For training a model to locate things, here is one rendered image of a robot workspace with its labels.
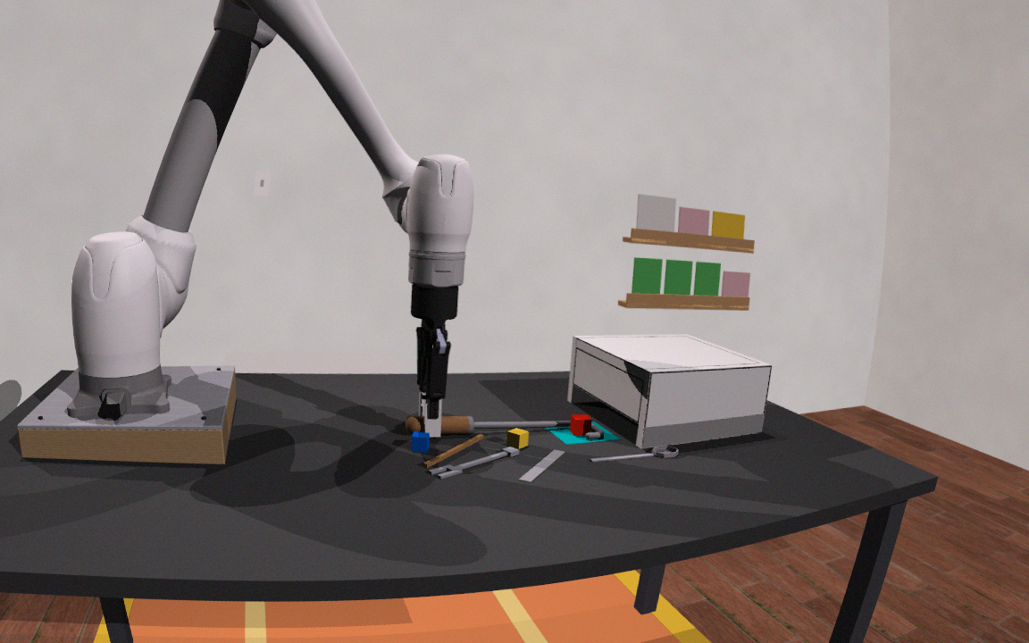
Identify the white flat bar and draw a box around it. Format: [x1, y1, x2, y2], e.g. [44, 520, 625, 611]
[519, 450, 565, 483]

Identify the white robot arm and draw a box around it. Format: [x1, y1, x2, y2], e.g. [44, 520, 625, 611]
[67, 0, 473, 417]

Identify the blue cube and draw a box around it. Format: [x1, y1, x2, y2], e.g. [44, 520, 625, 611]
[411, 431, 430, 453]

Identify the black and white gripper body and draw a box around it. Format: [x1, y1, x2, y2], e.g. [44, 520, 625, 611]
[411, 284, 459, 352]

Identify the white combination wrench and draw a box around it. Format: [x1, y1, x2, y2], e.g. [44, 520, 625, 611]
[428, 446, 519, 479]

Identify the orange flat bar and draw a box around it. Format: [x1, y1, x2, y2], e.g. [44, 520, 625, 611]
[423, 434, 484, 468]

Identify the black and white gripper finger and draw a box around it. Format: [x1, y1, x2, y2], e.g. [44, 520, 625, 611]
[422, 329, 451, 438]
[416, 327, 426, 415]

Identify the red block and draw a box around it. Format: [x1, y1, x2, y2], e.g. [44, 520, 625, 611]
[570, 414, 592, 436]

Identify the teal square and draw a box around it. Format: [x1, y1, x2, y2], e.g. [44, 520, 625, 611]
[546, 422, 620, 445]

